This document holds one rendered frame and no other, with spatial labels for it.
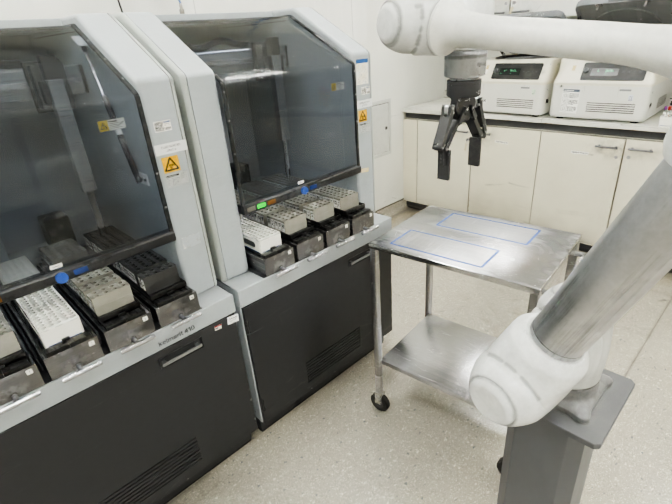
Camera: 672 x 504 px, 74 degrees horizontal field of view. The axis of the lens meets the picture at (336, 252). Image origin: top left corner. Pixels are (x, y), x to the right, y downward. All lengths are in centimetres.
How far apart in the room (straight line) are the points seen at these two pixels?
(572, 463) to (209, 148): 133
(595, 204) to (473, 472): 209
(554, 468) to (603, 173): 235
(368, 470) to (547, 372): 114
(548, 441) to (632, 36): 88
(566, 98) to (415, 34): 253
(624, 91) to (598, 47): 238
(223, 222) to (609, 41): 119
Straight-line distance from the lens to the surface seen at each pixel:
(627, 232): 75
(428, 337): 205
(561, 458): 129
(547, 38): 88
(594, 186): 339
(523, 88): 346
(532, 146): 348
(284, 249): 166
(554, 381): 92
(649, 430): 230
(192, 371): 163
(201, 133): 150
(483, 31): 87
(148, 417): 164
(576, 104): 335
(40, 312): 152
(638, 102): 326
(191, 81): 148
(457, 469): 194
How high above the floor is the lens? 151
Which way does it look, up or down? 26 degrees down
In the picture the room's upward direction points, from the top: 4 degrees counter-clockwise
